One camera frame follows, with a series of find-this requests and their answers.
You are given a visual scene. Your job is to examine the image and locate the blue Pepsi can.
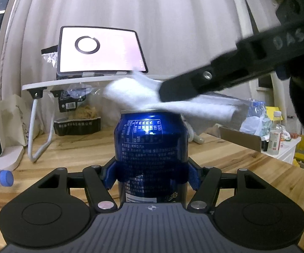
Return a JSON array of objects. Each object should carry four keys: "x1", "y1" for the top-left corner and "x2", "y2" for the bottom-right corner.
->
[{"x1": 114, "y1": 109, "x2": 189, "y2": 204}]

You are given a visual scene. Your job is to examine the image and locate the white paper towel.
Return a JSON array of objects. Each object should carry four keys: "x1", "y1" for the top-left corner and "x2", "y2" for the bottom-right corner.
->
[{"x1": 103, "y1": 72, "x2": 250, "y2": 135}]

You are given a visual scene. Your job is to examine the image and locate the pack of water bottles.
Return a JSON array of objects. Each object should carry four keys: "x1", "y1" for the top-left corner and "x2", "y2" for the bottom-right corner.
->
[{"x1": 247, "y1": 99, "x2": 266, "y2": 117}]

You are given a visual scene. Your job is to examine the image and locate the grey-green tube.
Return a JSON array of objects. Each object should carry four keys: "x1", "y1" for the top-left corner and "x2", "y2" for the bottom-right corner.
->
[{"x1": 185, "y1": 122, "x2": 205, "y2": 144}]

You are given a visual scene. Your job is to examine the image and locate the white plastic bag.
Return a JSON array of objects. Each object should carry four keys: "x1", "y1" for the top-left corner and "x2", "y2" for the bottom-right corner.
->
[{"x1": 239, "y1": 115, "x2": 272, "y2": 137}]

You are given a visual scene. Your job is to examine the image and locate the cardboard box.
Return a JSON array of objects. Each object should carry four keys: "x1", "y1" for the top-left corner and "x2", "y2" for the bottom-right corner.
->
[{"x1": 219, "y1": 126, "x2": 262, "y2": 152}]

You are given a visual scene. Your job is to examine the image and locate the clear snack bag black label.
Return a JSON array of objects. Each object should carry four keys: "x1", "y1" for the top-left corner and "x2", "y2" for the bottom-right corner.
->
[{"x1": 41, "y1": 44, "x2": 103, "y2": 121}]

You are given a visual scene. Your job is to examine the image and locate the beige curtain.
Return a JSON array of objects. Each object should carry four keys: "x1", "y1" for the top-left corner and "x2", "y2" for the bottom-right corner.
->
[{"x1": 0, "y1": 0, "x2": 287, "y2": 127}]

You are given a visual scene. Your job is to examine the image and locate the clear bottle white cap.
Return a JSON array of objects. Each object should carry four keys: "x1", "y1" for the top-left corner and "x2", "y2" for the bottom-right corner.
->
[{"x1": 267, "y1": 111, "x2": 283, "y2": 155}]

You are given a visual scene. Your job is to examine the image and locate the white drawer cabinet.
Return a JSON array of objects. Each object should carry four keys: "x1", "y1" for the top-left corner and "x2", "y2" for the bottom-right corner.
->
[{"x1": 261, "y1": 136, "x2": 301, "y2": 164}]

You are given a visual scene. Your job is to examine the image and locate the white lap desk stand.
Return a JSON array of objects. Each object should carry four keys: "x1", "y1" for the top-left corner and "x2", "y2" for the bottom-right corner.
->
[{"x1": 22, "y1": 74, "x2": 169, "y2": 163}]

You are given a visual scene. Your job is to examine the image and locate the tablet with white screen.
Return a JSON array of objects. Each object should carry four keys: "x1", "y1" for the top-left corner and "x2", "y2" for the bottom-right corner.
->
[{"x1": 57, "y1": 26, "x2": 149, "y2": 76}]

